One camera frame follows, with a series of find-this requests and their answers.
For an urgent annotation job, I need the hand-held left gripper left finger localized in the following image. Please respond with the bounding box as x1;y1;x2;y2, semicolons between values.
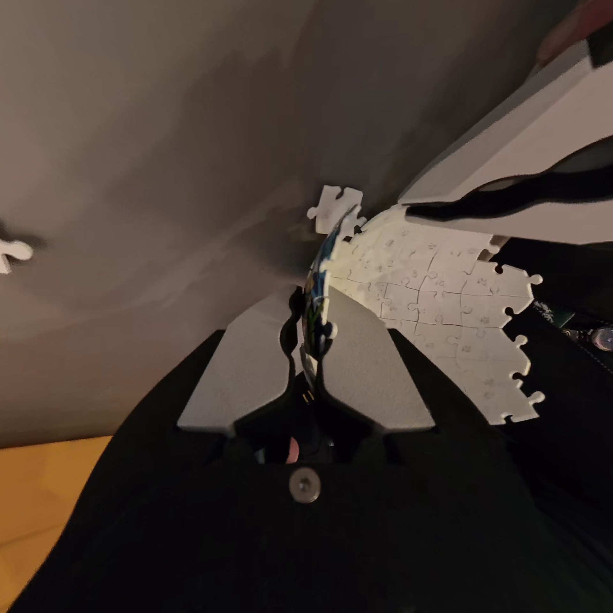
177;286;302;463

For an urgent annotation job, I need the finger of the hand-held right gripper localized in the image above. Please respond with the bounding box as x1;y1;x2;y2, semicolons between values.
398;41;613;207
405;168;613;246

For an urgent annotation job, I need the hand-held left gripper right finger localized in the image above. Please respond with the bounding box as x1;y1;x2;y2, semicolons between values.
316;290;436;464

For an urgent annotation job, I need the partly built puzzle ball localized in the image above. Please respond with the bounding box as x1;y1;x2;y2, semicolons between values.
299;203;546;426

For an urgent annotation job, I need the white puzzle piece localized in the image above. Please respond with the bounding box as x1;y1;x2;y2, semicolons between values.
0;237;34;275
306;186;365;235

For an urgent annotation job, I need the person's right hand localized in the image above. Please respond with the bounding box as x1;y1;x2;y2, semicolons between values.
536;0;613;64

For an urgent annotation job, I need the black badge reel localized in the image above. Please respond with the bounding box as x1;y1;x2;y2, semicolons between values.
560;323;613;355

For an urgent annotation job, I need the yellow box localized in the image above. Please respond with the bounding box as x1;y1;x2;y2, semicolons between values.
0;435;114;612

